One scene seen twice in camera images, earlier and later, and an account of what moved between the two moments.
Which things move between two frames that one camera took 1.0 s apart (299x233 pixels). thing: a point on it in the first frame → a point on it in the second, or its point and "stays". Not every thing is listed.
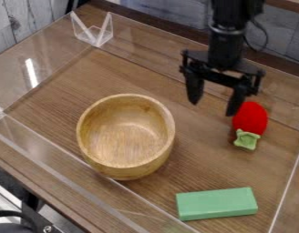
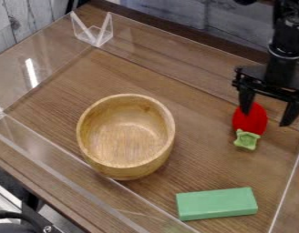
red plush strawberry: x=250 y=122 stays
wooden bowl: x=126 y=136 stays
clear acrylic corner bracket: x=93 y=35 stays
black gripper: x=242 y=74 → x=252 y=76
